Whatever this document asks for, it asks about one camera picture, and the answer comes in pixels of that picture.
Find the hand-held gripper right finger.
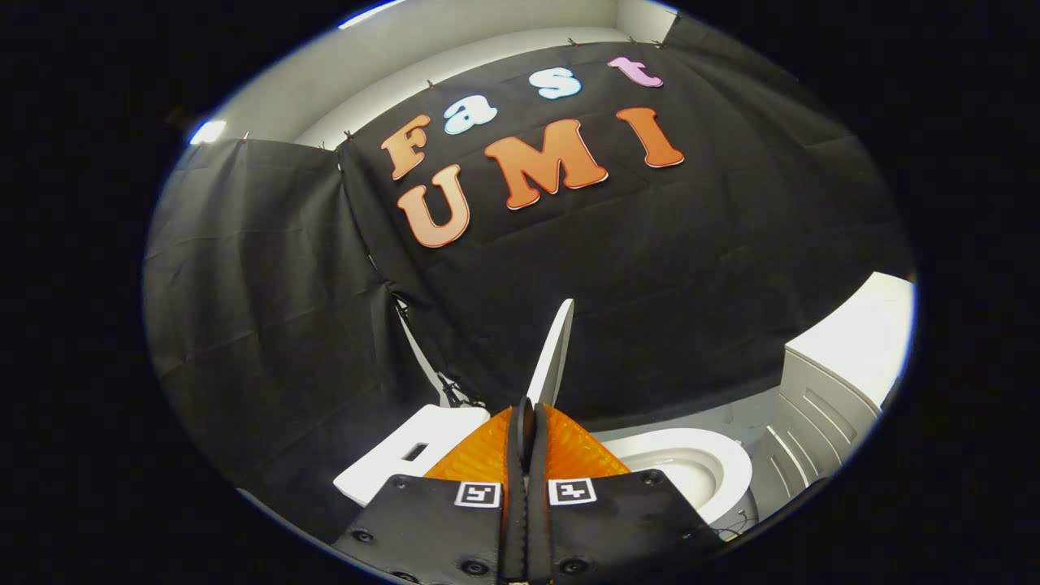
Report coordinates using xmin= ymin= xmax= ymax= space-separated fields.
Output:
xmin=528 ymin=402 xmax=724 ymax=585

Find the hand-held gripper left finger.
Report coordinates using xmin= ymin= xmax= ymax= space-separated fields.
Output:
xmin=331 ymin=402 xmax=529 ymax=585

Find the black round lid lift tab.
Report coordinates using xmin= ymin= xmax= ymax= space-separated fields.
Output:
xmin=515 ymin=396 xmax=537 ymax=456

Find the white toilet lid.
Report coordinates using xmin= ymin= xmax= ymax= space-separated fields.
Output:
xmin=526 ymin=298 xmax=576 ymax=407

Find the white toilet tank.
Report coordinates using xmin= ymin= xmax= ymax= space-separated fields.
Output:
xmin=333 ymin=404 xmax=491 ymax=509

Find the black backdrop cloth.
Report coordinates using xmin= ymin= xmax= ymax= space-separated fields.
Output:
xmin=142 ymin=136 xmax=456 ymax=547
xmin=337 ymin=37 xmax=915 ymax=431

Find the grey cabinet with white top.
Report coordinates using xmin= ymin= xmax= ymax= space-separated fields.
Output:
xmin=747 ymin=271 xmax=917 ymax=521

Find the white backdrop frame pole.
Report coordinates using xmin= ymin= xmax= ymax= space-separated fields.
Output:
xmin=394 ymin=294 xmax=488 ymax=410

